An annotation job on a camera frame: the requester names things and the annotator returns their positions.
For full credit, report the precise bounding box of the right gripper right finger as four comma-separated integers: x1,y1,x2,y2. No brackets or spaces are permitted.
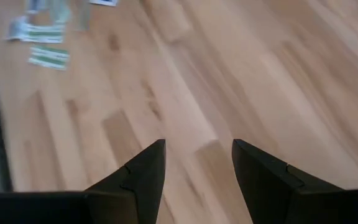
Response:
231,139,344,224

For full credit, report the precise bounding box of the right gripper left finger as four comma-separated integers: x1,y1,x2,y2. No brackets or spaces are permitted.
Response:
85,139,167,224

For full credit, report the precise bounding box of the white antiseptic towelette packet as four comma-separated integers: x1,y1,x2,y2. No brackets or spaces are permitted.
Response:
6,16,28,42
88,0,119,7

